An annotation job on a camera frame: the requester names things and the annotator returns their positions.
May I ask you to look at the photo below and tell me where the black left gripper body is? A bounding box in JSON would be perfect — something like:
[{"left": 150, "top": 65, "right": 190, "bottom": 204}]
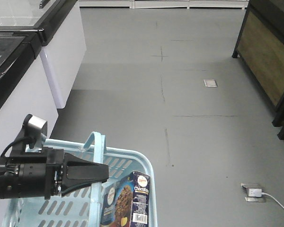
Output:
[{"left": 9, "top": 147, "right": 64, "bottom": 200}]

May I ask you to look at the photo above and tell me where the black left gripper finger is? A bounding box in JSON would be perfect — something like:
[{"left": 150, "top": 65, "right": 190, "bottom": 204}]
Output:
[
  {"left": 64, "top": 153, "right": 109, "bottom": 184},
  {"left": 61, "top": 178, "right": 108, "bottom": 197}
]

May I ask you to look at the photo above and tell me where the light blue plastic basket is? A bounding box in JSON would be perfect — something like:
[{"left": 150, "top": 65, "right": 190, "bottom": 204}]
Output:
[{"left": 2, "top": 132, "right": 158, "bottom": 227}]

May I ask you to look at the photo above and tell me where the blue chocolate cookie box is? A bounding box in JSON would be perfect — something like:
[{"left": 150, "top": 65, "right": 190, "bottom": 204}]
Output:
[{"left": 100, "top": 171, "right": 151, "bottom": 227}]

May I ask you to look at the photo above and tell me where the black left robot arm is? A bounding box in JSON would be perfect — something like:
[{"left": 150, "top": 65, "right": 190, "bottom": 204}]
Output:
[{"left": 0, "top": 147, "right": 109, "bottom": 200}]

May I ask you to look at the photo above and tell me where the near white chest freezer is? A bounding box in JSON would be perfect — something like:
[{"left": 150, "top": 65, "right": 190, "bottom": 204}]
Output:
[{"left": 0, "top": 30, "right": 59, "bottom": 227}]

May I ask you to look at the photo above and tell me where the white chest freezer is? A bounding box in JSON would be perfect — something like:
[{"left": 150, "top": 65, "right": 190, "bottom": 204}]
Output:
[
  {"left": 0, "top": 0, "right": 87, "bottom": 109},
  {"left": 0, "top": 30, "right": 59, "bottom": 227}
]

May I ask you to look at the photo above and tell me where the far white chest freezer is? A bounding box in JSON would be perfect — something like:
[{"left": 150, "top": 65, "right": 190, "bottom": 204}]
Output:
[{"left": 0, "top": 0, "right": 87, "bottom": 109}]

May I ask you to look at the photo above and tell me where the small steel floor outlet cover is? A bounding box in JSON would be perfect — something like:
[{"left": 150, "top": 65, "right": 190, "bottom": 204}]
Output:
[{"left": 204, "top": 79, "right": 218, "bottom": 87}]

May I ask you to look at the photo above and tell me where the open floor outlet box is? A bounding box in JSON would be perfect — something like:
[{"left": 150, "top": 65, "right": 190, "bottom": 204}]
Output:
[{"left": 240, "top": 183, "right": 266, "bottom": 202}]

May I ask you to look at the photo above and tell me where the white power adapter plug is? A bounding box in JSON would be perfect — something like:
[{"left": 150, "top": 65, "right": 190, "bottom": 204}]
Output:
[{"left": 247, "top": 188, "right": 262, "bottom": 198}]

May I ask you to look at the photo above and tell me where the black left camera cable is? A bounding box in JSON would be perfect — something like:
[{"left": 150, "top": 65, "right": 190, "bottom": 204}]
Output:
[{"left": 0, "top": 135, "right": 36, "bottom": 157}]

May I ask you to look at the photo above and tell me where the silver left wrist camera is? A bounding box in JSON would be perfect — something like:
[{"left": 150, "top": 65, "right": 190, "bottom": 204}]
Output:
[{"left": 23, "top": 114, "right": 48, "bottom": 152}]

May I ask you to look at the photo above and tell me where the white power cable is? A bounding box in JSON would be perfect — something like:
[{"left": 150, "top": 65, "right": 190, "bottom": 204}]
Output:
[{"left": 261, "top": 192, "right": 284, "bottom": 221}]

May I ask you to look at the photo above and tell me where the wooden produce stand black frame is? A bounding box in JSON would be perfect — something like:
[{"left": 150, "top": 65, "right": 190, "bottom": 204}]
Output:
[{"left": 232, "top": 0, "right": 284, "bottom": 127}]

